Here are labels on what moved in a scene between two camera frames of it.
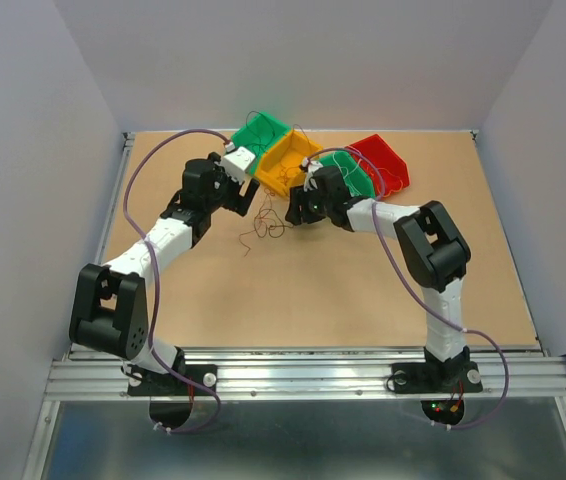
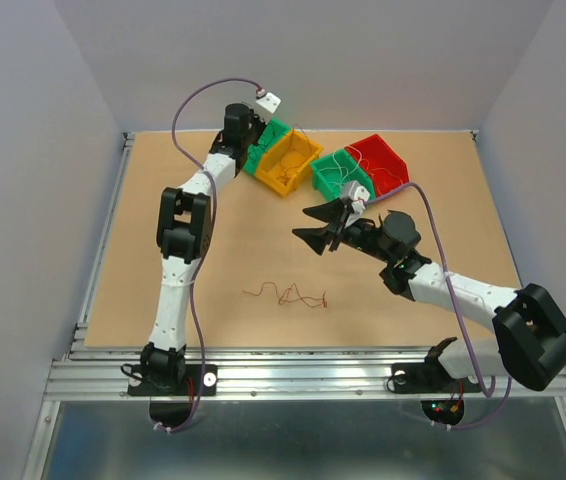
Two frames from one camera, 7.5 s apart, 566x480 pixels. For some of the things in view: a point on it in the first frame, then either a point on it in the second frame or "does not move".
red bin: (392, 167) does not move
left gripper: (238, 203) to (256, 119)
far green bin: (256, 134) does not move
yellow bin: (278, 161) does not move
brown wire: (252, 131) to (253, 143)
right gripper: (298, 196) to (332, 212)
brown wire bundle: (267, 221) to (289, 296)
